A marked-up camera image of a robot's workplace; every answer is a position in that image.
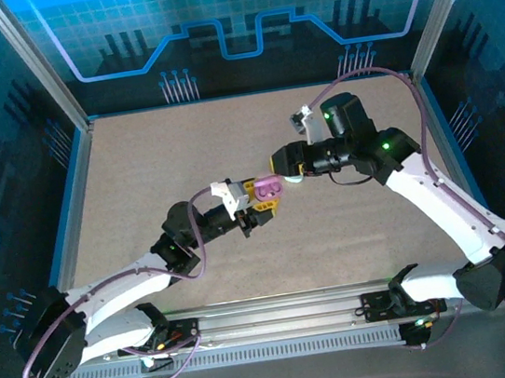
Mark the mint green earbud charging case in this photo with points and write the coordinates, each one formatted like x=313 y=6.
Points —
x=293 y=180

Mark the purple earbud charging case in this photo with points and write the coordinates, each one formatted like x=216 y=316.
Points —
x=269 y=182

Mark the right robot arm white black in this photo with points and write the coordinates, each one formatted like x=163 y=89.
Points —
x=445 y=218

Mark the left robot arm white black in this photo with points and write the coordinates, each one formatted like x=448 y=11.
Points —
x=121 y=292

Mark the aluminium table edge rail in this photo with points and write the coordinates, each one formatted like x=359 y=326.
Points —
x=72 y=200
x=458 y=179

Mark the aluminium frame post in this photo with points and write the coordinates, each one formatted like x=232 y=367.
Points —
x=443 y=7
x=38 y=64

